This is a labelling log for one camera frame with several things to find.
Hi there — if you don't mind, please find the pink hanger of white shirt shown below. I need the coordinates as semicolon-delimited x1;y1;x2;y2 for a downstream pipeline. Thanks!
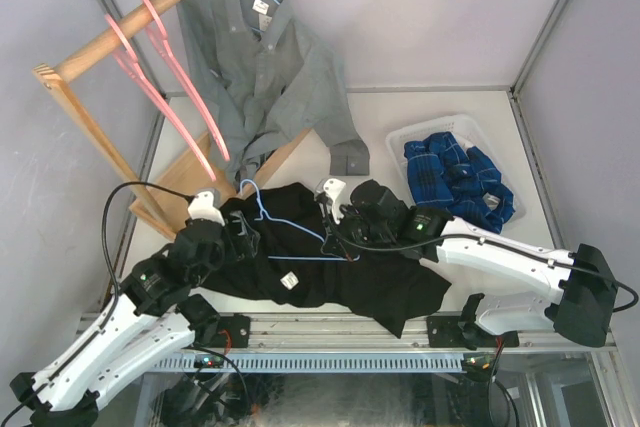
105;14;216;181

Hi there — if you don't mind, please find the white plastic basket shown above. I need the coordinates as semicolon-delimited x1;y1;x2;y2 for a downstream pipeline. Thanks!
385;114;527;224

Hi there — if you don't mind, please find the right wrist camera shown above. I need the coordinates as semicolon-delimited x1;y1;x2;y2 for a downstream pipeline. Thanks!
316;178;349;224

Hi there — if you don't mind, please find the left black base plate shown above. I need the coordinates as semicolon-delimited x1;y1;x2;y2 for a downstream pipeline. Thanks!
211;314;251;350

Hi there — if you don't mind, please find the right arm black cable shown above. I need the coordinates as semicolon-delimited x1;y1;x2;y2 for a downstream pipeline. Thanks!
319;196;640;313

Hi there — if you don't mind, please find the grey shirt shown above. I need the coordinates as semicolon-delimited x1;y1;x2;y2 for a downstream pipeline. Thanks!
177;0;370;184

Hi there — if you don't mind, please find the pink hanger of plaid shirt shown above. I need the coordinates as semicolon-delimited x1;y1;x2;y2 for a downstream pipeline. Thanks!
142;0;230;161

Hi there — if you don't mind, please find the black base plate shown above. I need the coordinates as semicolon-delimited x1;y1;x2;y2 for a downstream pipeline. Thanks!
426;315;520;350
211;314;251;350

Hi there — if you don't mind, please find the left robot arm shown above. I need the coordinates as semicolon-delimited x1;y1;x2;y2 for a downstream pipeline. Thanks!
10;212;260;426

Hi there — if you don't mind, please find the slotted grey cable duct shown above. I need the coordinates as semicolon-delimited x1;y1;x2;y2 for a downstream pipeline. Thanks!
149;351;464;374

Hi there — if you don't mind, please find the blue plaid shirt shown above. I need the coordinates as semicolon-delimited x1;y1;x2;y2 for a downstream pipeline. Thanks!
404;132;515;234

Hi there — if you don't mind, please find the aluminium mounting rail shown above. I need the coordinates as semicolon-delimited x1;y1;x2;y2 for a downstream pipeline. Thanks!
244;312;616;353

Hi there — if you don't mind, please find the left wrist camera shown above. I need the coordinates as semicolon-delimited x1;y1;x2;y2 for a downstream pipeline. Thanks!
187;188;225;226

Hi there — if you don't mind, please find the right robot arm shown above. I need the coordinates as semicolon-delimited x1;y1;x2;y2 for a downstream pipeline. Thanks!
315;178;621;348

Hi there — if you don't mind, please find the wooden clothes rack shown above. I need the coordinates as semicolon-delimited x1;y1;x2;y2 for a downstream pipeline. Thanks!
31;0;314;241

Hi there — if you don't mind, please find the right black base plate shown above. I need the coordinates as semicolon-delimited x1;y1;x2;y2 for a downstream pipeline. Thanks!
426;315;520;350

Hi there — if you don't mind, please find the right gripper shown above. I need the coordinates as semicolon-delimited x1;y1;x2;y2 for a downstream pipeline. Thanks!
323;199;394;261

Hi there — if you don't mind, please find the left camera black cable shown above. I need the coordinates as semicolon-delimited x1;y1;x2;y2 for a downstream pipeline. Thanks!
101;181;194;293

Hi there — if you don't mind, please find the black shirt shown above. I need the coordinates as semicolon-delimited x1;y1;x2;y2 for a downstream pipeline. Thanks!
202;183;451;337

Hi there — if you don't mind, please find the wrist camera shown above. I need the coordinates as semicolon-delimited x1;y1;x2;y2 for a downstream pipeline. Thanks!
187;188;225;226
316;178;349;224

